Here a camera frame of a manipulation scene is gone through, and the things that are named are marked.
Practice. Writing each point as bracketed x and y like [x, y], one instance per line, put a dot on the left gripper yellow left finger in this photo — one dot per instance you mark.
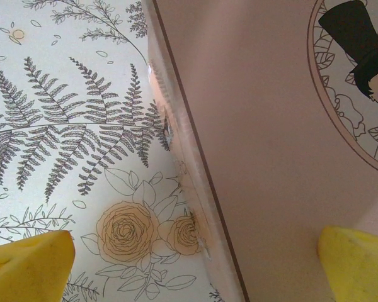
[28, 267]

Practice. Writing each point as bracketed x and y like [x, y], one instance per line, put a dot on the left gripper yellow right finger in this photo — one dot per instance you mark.
[359, 267]

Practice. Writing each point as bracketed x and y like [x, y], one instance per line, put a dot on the floral patterned table cover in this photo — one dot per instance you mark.
[50, 126]

